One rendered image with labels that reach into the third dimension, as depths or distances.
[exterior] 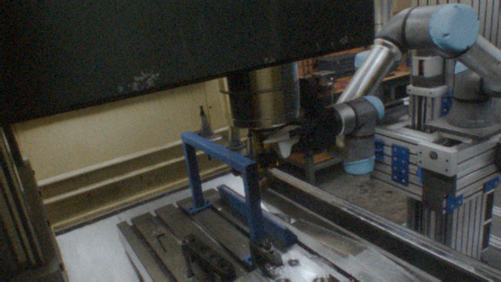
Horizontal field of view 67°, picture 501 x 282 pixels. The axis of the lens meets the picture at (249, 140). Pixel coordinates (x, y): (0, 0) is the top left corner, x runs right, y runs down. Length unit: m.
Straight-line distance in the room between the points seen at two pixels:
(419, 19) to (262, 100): 0.57
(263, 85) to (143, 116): 1.11
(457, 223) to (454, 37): 1.12
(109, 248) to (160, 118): 0.59
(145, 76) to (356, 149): 0.60
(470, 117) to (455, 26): 0.51
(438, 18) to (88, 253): 1.48
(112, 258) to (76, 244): 0.17
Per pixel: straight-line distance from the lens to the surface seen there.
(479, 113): 1.53
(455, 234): 2.07
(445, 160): 1.45
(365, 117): 0.94
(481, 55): 1.24
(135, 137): 1.75
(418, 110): 1.81
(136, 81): 0.53
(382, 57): 1.15
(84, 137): 1.70
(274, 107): 0.70
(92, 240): 1.76
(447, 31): 1.08
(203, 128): 1.42
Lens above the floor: 1.64
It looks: 19 degrees down
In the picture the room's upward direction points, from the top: 7 degrees counter-clockwise
